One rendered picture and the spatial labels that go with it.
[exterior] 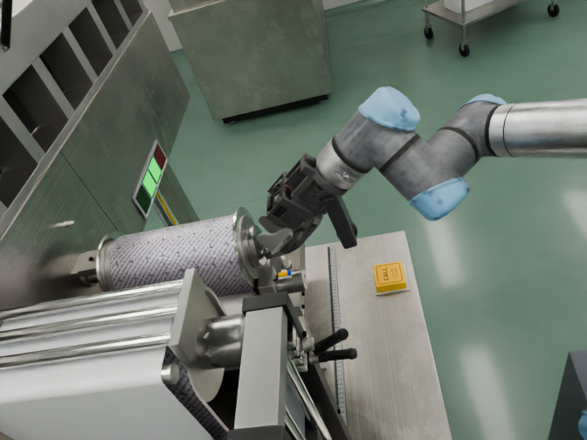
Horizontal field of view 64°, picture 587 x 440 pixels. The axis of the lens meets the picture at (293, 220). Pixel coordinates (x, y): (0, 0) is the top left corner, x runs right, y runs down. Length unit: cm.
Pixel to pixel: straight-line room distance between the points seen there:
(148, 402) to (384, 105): 46
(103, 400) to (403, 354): 67
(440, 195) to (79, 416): 52
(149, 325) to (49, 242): 41
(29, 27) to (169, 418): 77
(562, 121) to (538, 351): 155
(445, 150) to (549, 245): 182
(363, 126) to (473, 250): 182
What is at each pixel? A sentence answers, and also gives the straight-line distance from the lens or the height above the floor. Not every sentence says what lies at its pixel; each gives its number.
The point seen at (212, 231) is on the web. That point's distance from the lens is 82.
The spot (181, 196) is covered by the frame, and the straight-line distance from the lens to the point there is 185.
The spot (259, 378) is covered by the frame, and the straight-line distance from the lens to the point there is 46.
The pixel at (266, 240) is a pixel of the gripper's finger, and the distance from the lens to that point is 80.
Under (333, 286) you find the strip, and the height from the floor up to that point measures 90.
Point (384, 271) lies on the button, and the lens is 117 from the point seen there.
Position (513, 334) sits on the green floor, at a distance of 216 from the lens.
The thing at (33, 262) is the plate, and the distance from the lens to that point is 89.
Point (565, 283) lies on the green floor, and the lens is 235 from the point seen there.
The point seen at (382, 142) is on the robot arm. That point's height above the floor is 144.
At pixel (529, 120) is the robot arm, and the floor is 143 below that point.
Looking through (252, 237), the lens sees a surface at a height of 129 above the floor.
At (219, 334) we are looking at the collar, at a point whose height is 137.
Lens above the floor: 182
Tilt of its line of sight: 41 degrees down
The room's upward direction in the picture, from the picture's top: 20 degrees counter-clockwise
